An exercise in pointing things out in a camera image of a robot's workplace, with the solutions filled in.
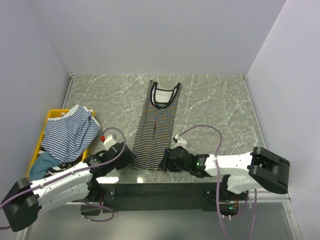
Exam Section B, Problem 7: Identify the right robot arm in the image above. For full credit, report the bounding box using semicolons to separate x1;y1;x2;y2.
159;146;291;200

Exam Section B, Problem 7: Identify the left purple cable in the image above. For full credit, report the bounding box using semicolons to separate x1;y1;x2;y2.
0;127;127;231

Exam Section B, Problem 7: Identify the black base beam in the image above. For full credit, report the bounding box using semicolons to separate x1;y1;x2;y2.
79;182;241;218

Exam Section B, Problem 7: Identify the teal tank top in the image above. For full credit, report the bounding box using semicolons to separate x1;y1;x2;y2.
29;152;61;181

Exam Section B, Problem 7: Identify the black white striped tank top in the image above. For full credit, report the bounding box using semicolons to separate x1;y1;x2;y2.
132;80;181;172

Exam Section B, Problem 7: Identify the blue white striped tank top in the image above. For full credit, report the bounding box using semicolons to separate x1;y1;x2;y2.
41;104;100;164

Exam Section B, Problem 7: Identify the aluminium rail frame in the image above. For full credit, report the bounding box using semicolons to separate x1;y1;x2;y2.
15;189;301;240

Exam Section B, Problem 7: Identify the yellow plastic bin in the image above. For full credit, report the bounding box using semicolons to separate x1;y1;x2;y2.
26;109;95;178

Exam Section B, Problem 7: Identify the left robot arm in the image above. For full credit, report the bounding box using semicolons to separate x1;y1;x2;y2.
0;142;135;232

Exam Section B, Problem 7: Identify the wide striped black white top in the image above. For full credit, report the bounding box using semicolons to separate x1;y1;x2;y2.
38;147;73;175

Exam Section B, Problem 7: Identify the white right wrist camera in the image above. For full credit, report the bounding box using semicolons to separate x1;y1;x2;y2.
173;134;187;149

